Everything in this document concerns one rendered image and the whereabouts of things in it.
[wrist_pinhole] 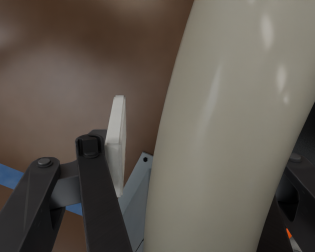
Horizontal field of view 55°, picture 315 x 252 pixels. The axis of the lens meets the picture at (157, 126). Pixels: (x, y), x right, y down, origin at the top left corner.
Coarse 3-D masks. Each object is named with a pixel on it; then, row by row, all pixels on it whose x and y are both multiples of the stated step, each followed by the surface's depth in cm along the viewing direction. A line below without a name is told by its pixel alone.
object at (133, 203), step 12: (144, 156) 118; (144, 168) 120; (132, 180) 122; (144, 180) 116; (132, 192) 124; (144, 192) 107; (120, 204) 126; (132, 204) 118; (144, 204) 99; (132, 216) 109; (144, 216) 93; (132, 228) 101; (132, 240) 94
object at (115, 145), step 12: (120, 96) 20; (120, 108) 18; (120, 120) 16; (108, 132) 15; (120, 132) 15; (108, 144) 14; (120, 144) 14; (108, 156) 14; (120, 156) 14; (120, 168) 14; (120, 180) 14; (120, 192) 15
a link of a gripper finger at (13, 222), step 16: (48, 160) 12; (32, 176) 12; (48, 176) 12; (16, 192) 11; (32, 192) 11; (48, 192) 11; (16, 208) 10; (32, 208) 10; (48, 208) 11; (64, 208) 13; (0, 224) 9; (16, 224) 9; (32, 224) 9; (48, 224) 11; (0, 240) 9; (16, 240) 9; (32, 240) 9; (48, 240) 11
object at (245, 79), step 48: (240, 0) 5; (288, 0) 5; (192, 48) 6; (240, 48) 5; (288, 48) 5; (192, 96) 6; (240, 96) 5; (288, 96) 5; (192, 144) 6; (240, 144) 6; (288, 144) 6; (192, 192) 6; (240, 192) 6; (144, 240) 8; (192, 240) 6; (240, 240) 7
